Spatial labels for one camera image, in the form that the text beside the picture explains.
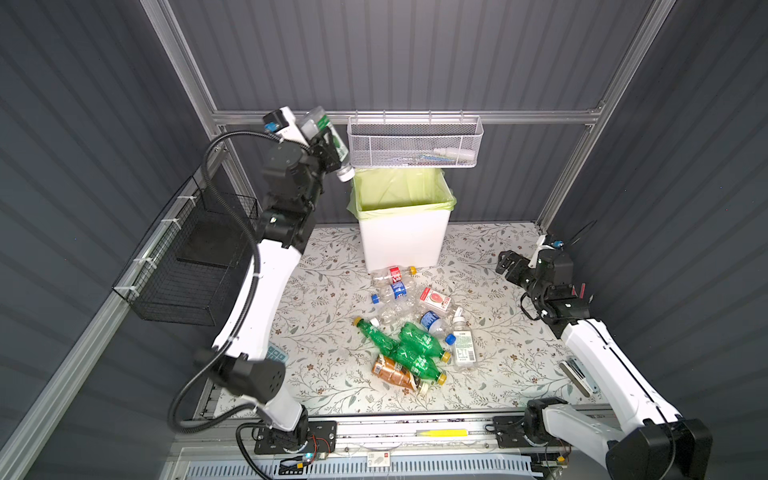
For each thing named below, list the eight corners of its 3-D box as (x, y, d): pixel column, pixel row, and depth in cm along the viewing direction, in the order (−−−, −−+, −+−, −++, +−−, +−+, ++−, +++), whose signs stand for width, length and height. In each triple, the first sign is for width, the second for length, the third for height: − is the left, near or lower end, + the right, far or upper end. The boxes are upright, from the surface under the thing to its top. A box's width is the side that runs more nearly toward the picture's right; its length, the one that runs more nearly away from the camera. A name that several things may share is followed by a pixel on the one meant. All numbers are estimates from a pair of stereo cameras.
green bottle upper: (397, 337, 90) (397, 332, 88) (406, 325, 93) (407, 319, 90) (445, 370, 84) (446, 366, 81) (453, 356, 87) (455, 351, 84)
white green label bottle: (454, 368, 85) (456, 364, 83) (448, 321, 95) (450, 316, 92) (477, 368, 85) (480, 364, 83) (468, 321, 95) (470, 316, 92)
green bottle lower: (387, 359, 88) (387, 352, 84) (395, 346, 90) (395, 338, 86) (440, 391, 82) (443, 385, 78) (447, 376, 84) (450, 370, 80)
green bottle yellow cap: (351, 330, 92) (350, 324, 89) (359, 321, 94) (358, 314, 91) (395, 359, 86) (395, 354, 83) (402, 349, 88) (402, 343, 85)
